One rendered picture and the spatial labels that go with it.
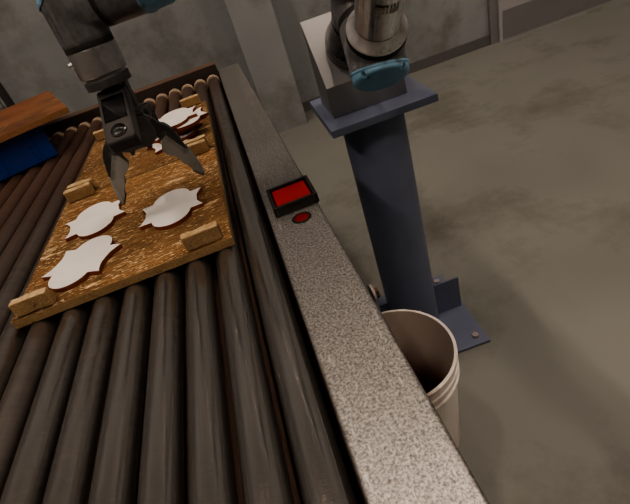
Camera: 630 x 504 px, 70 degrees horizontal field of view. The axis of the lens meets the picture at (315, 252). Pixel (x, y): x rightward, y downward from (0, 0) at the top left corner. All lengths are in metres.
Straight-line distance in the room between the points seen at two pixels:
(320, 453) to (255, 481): 0.06
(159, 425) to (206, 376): 0.07
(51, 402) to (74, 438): 0.08
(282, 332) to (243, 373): 0.06
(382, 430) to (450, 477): 0.07
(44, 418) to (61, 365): 0.08
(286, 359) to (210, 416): 0.09
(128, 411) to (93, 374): 0.09
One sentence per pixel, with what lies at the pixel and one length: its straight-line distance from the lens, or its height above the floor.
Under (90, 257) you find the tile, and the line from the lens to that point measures 0.83.
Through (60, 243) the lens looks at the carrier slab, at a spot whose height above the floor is 0.94.
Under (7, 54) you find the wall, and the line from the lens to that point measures 4.13.
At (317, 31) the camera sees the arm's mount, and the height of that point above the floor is 1.05.
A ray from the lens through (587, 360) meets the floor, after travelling 1.64.
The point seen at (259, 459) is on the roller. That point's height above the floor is 0.92.
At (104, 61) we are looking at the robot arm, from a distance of 0.79.
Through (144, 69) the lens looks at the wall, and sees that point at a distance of 3.93.
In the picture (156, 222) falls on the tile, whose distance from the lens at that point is 0.82.
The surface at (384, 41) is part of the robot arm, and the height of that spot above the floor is 1.07.
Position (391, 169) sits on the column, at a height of 0.69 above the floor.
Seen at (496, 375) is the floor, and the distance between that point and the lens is 1.58.
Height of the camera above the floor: 1.28
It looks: 35 degrees down
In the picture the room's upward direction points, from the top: 20 degrees counter-clockwise
